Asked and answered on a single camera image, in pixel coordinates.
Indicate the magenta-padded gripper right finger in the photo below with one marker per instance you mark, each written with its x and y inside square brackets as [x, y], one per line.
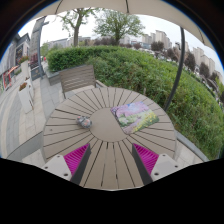
[146, 160]

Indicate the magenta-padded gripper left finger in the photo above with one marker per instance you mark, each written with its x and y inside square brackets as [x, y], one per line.
[75, 160]

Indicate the transparent computer mouse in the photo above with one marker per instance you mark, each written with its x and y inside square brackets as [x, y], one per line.
[84, 122]

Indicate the floral print mouse pad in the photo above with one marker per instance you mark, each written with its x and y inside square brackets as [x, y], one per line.
[135, 117]

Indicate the white planter with flowers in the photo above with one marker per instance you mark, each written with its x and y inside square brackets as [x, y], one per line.
[24, 68]
[25, 98]

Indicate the brown slatted chair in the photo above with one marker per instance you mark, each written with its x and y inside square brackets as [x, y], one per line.
[77, 77]

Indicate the green hedge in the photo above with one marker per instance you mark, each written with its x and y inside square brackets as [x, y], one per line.
[140, 73]

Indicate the dark curved umbrella pole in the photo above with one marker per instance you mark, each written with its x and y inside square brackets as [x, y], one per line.
[179, 66]

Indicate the dark grey pillar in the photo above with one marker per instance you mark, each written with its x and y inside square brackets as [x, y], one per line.
[36, 43]

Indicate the sparse-leaved tree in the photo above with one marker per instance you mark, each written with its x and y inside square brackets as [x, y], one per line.
[76, 31]

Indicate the round leafy tree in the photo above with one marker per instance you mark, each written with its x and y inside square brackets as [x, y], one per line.
[118, 23]

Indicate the beige umbrella canopy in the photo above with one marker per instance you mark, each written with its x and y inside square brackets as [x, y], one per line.
[100, 4]

